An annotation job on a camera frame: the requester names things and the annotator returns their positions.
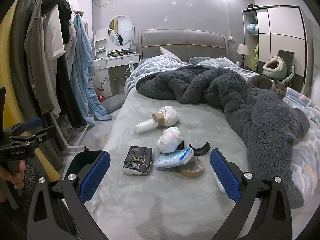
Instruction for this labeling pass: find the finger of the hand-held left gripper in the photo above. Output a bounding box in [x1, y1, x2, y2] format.
[10, 118, 43, 137]
[9, 126, 55, 147]

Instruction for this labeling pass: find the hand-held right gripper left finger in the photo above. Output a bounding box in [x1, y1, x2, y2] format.
[26, 151, 112, 240]

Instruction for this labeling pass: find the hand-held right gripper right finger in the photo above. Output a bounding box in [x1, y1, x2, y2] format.
[209, 148, 293, 240]

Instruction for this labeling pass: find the brown tape roll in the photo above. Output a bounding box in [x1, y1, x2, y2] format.
[178, 156, 205, 178]

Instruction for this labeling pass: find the black curved plastic piece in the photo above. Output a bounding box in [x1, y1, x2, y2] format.
[188, 142, 211, 157]

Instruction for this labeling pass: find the black tissue packet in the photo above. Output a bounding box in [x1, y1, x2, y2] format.
[122, 145, 153, 175]

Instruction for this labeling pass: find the light blue tissue packet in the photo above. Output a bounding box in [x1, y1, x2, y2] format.
[153, 147, 195, 168]

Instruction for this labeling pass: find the white tissue wad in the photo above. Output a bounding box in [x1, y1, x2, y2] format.
[157, 127, 184, 153]
[159, 106, 180, 127]

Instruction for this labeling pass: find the clear plastic wrap roll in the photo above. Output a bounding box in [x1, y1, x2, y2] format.
[135, 119, 156, 134]

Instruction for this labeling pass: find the cardboard tube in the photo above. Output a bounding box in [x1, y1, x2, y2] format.
[151, 113, 165, 128]

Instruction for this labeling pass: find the white clothes rack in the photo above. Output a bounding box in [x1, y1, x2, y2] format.
[30, 0, 90, 160]

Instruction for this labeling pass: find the black fleece robe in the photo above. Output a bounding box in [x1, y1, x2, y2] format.
[55, 52, 87, 129]

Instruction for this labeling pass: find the grey knit cardigan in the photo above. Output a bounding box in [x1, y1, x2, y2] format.
[24, 0, 62, 114]

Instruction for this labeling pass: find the yellow panel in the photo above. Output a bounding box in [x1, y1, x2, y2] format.
[0, 4, 60, 180]

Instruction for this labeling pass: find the dark grey coat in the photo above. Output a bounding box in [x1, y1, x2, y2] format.
[10, 0, 43, 140]

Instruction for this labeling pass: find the light blue robe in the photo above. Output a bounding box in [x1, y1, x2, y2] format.
[71, 13, 113, 124]

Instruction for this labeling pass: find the grey floor cushion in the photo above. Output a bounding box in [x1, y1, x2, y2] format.
[101, 94, 125, 114]

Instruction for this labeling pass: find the white shirt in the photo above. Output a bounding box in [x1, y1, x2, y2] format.
[42, 5, 66, 62]

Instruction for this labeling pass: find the pale hanging garment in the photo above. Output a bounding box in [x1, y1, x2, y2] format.
[65, 15, 77, 67]

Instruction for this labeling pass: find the dark grey fleece blanket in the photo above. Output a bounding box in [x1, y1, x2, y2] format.
[136, 65, 310, 209]

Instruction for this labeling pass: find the grey cat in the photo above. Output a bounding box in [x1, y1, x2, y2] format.
[247, 74, 289, 100]

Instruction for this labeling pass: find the white vanity desk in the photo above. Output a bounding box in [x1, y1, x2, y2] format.
[93, 34, 140, 98]

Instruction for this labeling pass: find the black hooded garment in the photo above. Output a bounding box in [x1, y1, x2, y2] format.
[41, 0, 73, 44]

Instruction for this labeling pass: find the dark teal pillow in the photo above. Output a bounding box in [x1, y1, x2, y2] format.
[189, 56, 224, 65]

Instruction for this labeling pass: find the pale green cat bed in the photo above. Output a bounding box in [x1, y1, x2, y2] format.
[262, 56, 287, 78]

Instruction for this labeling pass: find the blue patterned duvet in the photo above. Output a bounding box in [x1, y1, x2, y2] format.
[124, 54, 320, 200]

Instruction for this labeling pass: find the yellow-green garment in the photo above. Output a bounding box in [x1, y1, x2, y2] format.
[252, 42, 259, 72]

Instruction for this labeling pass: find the round mirror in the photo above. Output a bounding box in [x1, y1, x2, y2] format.
[107, 15, 135, 47]

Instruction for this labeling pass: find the bedside lamp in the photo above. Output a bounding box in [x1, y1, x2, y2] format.
[236, 44, 250, 67]

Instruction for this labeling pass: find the glass shade table lamp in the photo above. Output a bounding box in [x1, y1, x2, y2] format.
[124, 30, 135, 53]

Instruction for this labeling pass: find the dark chair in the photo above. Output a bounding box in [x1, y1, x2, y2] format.
[276, 50, 296, 87]

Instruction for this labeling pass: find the pale pillow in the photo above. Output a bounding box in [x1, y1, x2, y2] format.
[159, 47, 184, 63]

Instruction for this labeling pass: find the grey padded headboard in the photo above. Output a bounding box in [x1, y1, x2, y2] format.
[138, 29, 237, 63]

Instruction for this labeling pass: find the light blue bundle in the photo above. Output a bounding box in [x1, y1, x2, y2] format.
[246, 23, 259, 35]

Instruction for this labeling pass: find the white and grey wardrobe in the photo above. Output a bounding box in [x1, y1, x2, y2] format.
[242, 5, 308, 93]

